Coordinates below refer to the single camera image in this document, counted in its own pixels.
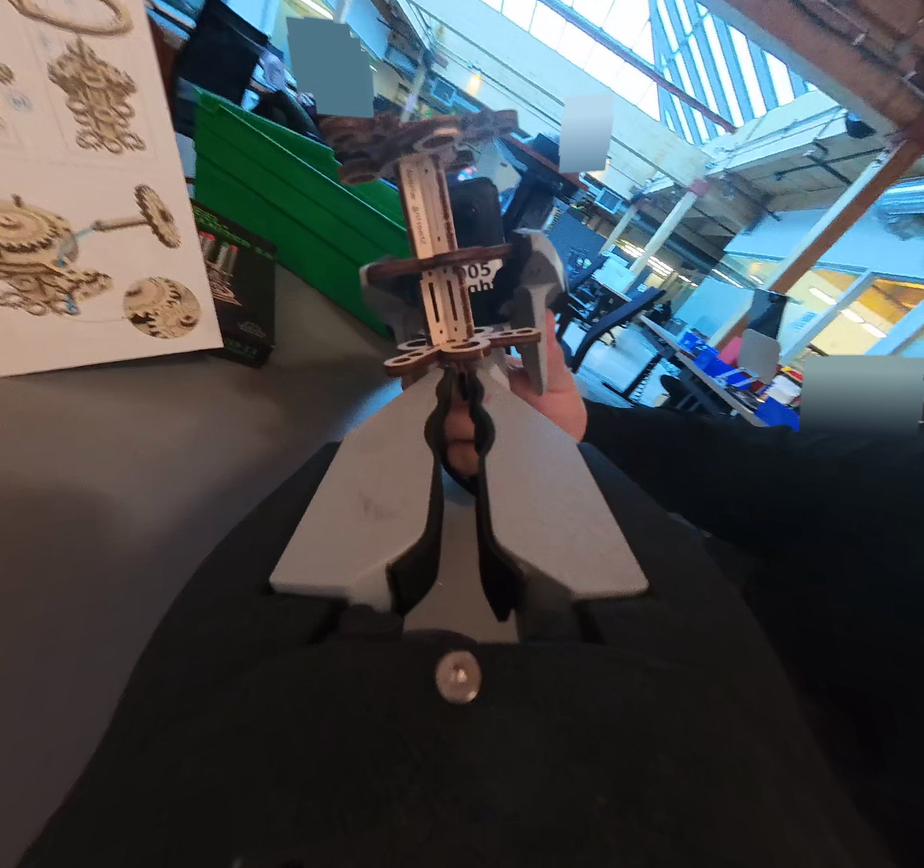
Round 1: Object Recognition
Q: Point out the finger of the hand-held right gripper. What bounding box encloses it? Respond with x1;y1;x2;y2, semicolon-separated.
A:
504;229;568;397
359;267;423;339

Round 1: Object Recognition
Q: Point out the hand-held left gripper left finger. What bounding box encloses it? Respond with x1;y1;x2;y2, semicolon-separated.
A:
269;368;454;612

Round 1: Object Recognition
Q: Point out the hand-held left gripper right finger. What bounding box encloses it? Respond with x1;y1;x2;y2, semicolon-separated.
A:
465;370;650;623

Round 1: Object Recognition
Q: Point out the wooden gear model assembly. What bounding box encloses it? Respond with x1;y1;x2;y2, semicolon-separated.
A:
318;110;544;379

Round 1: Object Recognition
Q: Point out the person's right forearm black sleeve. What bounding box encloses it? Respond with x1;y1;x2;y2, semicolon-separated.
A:
581;400;924;739

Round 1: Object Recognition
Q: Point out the person's right hand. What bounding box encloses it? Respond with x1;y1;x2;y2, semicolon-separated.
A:
442;308;589;482

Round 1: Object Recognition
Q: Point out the black standing desk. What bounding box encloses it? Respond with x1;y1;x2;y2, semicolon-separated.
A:
569;286;668;379

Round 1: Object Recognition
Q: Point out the green plastic crate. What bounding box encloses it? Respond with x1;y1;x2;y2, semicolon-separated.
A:
191;87;414;339

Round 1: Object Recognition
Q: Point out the black cardboard box green print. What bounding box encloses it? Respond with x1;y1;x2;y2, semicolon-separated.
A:
191;204;277;368

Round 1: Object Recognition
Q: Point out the group of blue storage bins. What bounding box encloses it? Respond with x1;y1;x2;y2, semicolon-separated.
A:
677;330;801;430

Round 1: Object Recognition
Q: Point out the black office chair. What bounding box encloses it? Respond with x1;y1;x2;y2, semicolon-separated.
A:
172;0;270;137

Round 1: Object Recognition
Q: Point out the paper instruction sheet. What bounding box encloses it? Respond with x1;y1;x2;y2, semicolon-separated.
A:
0;0;224;378

